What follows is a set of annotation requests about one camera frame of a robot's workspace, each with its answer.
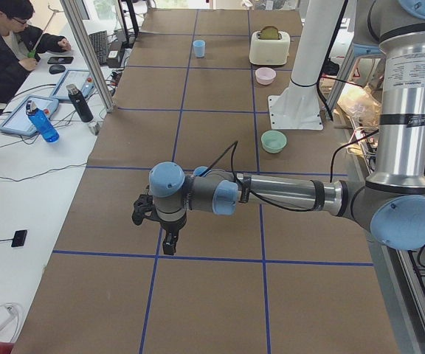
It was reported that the teach pendant tablet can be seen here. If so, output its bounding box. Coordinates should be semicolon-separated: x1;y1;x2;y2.
0;95;59;137
50;69;94;102

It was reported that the clear plastic bag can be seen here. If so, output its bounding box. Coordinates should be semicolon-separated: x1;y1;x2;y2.
337;84;381;128

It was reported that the seated person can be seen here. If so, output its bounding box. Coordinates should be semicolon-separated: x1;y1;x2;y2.
0;0;71;103

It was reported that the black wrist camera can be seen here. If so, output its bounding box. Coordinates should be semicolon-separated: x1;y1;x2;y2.
131;194;159;226

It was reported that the black keyboard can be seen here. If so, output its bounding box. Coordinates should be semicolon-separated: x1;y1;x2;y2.
89;30;108;66

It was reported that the light blue cup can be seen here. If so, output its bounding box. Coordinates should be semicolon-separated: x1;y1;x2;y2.
193;40;206;58

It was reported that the aluminium frame post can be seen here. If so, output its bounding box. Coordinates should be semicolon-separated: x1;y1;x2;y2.
60;0;114;113

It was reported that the black computer mouse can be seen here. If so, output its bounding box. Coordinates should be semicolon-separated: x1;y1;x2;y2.
49;64;66;74

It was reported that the cream toaster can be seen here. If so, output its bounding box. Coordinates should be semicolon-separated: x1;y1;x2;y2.
249;31;291;66

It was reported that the toast slice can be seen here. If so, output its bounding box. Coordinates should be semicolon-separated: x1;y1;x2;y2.
258;26;281;41

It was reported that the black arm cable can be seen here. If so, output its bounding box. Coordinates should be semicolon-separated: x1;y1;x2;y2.
204;139;383;212

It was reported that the black smartphone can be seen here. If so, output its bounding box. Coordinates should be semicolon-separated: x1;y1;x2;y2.
47;56;74;65

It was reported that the blue water bottle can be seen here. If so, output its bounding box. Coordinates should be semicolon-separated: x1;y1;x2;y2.
26;100;60;143

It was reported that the pink bowl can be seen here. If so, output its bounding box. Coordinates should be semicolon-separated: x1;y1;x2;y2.
255;67;277;86

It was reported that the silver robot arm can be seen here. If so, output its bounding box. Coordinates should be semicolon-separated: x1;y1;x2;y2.
132;1;425;255

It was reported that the black thermos bottle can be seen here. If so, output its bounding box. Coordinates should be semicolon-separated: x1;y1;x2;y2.
66;84;94;123

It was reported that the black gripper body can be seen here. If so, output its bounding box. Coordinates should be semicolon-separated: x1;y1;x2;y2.
160;214;187;236

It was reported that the green bowl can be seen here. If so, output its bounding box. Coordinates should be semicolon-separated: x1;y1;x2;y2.
260;130;288;154

